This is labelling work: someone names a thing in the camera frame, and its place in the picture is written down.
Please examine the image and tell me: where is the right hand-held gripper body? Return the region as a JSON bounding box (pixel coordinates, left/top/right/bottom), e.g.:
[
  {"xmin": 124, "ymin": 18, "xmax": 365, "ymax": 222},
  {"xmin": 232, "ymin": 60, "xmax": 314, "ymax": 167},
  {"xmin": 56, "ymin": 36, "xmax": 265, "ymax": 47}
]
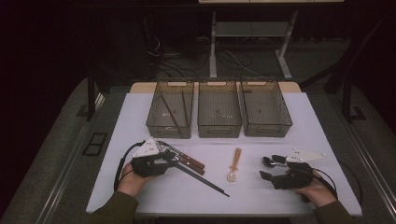
[{"xmin": 272, "ymin": 147, "xmax": 326, "ymax": 190}]

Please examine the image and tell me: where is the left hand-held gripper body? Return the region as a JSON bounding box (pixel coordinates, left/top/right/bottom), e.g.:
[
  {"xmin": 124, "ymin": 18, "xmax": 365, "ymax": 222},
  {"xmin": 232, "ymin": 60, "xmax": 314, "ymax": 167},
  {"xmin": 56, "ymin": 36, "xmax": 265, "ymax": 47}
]
[{"xmin": 130, "ymin": 138, "xmax": 171, "ymax": 178}]

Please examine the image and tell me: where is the smoky clear plastic bin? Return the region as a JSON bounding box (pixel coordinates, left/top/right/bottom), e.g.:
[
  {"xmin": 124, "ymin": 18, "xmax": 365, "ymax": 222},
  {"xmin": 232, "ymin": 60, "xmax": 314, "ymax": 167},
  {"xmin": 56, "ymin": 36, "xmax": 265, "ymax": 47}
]
[
  {"xmin": 239, "ymin": 77, "xmax": 293, "ymax": 138},
  {"xmin": 145, "ymin": 78, "xmax": 195, "ymax": 139},
  {"xmin": 196, "ymin": 78, "xmax": 243, "ymax": 139}
]

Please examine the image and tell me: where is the person's left hand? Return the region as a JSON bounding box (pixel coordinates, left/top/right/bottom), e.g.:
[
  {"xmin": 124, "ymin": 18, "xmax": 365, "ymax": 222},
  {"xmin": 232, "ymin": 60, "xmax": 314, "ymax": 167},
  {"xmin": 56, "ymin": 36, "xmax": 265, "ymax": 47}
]
[{"xmin": 116, "ymin": 162, "xmax": 157, "ymax": 198}]

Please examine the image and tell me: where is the person's right hand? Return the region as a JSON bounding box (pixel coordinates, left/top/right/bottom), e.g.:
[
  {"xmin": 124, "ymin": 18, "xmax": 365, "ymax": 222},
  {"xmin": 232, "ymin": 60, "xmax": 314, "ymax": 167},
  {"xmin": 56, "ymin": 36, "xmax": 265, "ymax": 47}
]
[{"xmin": 293, "ymin": 169, "xmax": 339, "ymax": 208}]

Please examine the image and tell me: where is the wooden table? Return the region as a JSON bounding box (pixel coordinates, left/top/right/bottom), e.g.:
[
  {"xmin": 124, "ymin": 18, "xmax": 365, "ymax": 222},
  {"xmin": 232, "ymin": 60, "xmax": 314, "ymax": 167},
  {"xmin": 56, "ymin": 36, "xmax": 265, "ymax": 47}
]
[{"xmin": 129, "ymin": 80, "xmax": 303, "ymax": 94}]

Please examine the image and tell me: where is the dark metal stand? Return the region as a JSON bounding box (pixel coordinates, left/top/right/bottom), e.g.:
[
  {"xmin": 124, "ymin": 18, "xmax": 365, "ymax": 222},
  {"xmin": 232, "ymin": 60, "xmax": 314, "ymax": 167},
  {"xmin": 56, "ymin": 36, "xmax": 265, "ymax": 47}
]
[
  {"xmin": 323, "ymin": 15, "xmax": 396, "ymax": 124},
  {"xmin": 85, "ymin": 68, "xmax": 108, "ymax": 122}
]

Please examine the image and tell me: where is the grey metal stand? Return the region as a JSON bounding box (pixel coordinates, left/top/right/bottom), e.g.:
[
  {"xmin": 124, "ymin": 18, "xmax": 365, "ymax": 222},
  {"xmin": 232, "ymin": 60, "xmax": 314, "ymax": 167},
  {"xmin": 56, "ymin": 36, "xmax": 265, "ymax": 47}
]
[{"xmin": 209, "ymin": 10, "xmax": 298, "ymax": 80}]

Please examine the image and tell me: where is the wooden handled table knife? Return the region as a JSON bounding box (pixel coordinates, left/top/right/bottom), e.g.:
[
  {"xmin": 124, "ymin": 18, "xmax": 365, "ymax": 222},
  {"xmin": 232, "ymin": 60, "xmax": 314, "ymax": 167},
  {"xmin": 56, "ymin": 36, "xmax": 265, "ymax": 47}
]
[
  {"xmin": 156, "ymin": 140, "xmax": 206, "ymax": 169},
  {"xmin": 162, "ymin": 148, "xmax": 206, "ymax": 176}
]

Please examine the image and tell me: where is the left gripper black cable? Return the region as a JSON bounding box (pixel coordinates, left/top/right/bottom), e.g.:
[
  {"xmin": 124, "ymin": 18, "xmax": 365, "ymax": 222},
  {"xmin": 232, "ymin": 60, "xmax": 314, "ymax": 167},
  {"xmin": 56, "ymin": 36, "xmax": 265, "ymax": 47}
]
[{"xmin": 113, "ymin": 141, "xmax": 147, "ymax": 191}]

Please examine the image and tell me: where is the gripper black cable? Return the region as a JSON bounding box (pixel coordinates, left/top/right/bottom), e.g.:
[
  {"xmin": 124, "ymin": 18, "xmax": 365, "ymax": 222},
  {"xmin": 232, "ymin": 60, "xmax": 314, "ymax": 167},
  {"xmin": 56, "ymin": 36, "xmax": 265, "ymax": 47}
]
[
  {"xmin": 314, "ymin": 161, "xmax": 364, "ymax": 206},
  {"xmin": 113, "ymin": 141, "xmax": 147, "ymax": 191}
]

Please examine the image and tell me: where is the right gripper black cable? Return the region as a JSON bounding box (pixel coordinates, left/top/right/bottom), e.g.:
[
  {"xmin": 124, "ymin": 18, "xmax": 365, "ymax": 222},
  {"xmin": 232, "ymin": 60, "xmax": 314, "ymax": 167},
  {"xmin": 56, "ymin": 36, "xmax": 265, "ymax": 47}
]
[{"xmin": 314, "ymin": 161, "xmax": 364, "ymax": 206}]

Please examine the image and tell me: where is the metal floor rail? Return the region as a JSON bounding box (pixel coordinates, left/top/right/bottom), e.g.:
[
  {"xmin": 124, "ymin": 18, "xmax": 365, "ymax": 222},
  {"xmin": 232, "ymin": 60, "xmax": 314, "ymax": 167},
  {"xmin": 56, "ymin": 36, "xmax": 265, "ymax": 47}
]
[
  {"xmin": 344, "ymin": 119, "xmax": 396, "ymax": 216},
  {"xmin": 35, "ymin": 92, "xmax": 106, "ymax": 224}
]

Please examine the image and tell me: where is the tangle of floor cables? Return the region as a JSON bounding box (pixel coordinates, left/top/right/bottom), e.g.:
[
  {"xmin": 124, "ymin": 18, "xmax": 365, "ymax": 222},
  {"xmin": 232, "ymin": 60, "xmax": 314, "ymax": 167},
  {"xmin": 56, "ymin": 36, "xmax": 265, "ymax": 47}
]
[{"xmin": 146, "ymin": 34, "xmax": 265, "ymax": 78}]

